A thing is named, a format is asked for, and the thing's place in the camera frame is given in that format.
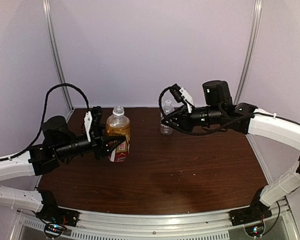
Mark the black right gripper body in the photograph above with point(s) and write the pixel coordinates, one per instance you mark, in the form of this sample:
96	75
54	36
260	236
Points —
188	126

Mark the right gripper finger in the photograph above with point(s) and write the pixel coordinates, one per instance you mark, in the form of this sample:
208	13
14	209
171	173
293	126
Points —
170	124
173	116

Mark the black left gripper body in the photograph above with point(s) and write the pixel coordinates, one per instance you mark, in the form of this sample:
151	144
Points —
96	144

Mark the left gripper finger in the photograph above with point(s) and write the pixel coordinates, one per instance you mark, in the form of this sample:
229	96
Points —
114	147
113	138

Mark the amber tea bottle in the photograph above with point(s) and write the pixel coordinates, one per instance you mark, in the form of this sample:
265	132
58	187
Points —
118	125

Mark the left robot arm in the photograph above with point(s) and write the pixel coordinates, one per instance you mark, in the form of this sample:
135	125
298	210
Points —
60	145

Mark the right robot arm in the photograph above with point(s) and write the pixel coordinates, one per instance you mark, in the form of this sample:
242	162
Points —
220	114

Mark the clear water bottle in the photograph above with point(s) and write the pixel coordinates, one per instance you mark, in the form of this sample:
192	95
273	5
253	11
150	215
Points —
167	108

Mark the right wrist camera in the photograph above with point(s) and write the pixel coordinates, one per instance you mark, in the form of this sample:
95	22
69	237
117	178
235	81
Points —
181	95

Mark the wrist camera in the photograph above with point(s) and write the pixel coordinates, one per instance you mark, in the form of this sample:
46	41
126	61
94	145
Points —
181	95
92	121

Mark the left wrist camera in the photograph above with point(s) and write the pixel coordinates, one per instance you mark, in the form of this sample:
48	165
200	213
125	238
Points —
92	121

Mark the front aluminium rail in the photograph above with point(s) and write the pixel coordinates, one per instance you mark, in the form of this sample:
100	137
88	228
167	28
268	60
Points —
211	225

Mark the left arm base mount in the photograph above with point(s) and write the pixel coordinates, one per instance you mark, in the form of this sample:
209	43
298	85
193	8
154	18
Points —
51	212

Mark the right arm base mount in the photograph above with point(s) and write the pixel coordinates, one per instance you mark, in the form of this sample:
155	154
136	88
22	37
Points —
256	211

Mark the left aluminium frame post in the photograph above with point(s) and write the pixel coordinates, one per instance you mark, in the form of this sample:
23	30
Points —
52	39

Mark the aluminium frame post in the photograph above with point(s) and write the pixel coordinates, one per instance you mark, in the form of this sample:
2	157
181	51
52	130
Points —
253	35
52	39

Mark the right aluminium frame post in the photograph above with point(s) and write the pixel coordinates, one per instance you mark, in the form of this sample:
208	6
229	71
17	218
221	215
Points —
253	35

